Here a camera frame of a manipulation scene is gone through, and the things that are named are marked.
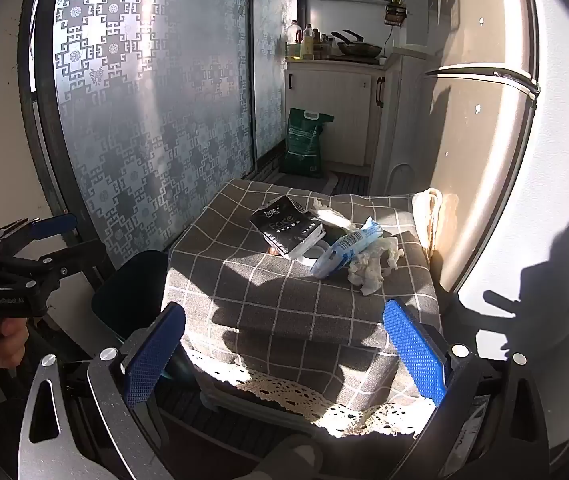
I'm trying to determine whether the white lace cloth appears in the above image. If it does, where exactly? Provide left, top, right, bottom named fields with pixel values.
left=184, top=349, right=435, bottom=437

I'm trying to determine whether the white tape roll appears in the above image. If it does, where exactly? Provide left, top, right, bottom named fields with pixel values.
left=301, top=242, right=330, bottom=267

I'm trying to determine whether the blue white plastic wrapper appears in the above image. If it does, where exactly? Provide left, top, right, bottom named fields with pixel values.
left=311, top=217, right=383, bottom=279

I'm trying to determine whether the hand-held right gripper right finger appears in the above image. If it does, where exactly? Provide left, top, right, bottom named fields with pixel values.
left=382, top=297, right=565, bottom=480

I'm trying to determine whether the beige refrigerator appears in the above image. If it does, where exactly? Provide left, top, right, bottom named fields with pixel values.
left=415, top=0, right=569, bottom=461

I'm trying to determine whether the cream cloth bag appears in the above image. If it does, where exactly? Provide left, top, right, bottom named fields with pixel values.
left=411, top=187, right=458, bottom=256

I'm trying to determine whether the white kitchen cabinet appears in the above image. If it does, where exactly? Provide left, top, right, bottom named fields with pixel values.
left=283, top=55, right=400, bottom=168

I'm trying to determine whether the dark frying pan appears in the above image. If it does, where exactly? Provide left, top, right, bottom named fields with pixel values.
left=331, top=30, right=383, bottom=58

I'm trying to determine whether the black tissue pack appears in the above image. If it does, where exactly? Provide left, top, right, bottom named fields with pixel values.
left=249, top=196, right=326, bottom=261

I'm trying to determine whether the wall spice rack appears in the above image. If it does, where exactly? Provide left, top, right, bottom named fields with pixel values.
left=385, top=0, right=408, bottom=26

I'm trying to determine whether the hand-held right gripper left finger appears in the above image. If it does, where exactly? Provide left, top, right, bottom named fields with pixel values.
left=17, top=302, right=188, bottom=480

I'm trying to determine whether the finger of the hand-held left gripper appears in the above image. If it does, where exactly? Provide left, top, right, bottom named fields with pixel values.
left=0, top=239, right=108, bottom=288
left=0, top=213, right=78, bottom=261

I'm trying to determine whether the white tissue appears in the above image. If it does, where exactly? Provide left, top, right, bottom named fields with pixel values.
left=347, top=235, right=405, bottom=296

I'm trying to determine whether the clear oil bottle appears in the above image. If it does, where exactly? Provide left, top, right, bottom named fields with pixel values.
left=286, top=20, right=303, bottom=59

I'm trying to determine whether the grey checked tablecloth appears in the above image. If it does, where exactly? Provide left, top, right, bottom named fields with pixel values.
left=164, top=177, right=445, bottom=401

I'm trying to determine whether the crumpled clear plastic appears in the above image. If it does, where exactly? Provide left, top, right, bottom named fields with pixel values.
left=312, top=197, right=353, bottom=231

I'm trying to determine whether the teal plastic bin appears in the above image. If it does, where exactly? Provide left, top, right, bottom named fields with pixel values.
left=91, top=250, right=200, bottom=381

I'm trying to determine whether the patterned sliding glass door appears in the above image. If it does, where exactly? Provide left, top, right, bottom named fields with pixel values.
left=252, top=0, right=299, bottom=173
left=19, top=0, right=256, bottom=271

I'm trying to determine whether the green sack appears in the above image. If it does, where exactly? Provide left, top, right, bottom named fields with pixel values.
left=278, top=107, right=335, bottom=179

